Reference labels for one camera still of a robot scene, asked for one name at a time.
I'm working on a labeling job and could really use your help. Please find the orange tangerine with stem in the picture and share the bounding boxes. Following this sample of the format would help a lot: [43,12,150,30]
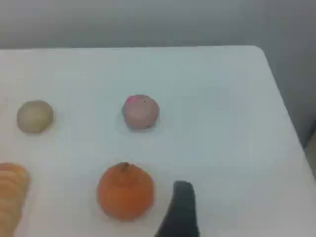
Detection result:
[97,162,155,221]

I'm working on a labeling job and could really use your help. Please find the round beige bun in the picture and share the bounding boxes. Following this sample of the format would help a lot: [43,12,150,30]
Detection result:
[16,100,54,134]

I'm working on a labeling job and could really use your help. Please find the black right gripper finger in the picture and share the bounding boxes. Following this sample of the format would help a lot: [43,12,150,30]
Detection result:
[155,181,200,237]

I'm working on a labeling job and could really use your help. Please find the pink peach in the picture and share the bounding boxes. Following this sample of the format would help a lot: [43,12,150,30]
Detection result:
[122,94,160,129]

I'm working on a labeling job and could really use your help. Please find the long ridged golden bread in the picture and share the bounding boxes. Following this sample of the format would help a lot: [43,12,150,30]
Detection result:
[0,162,31,237]

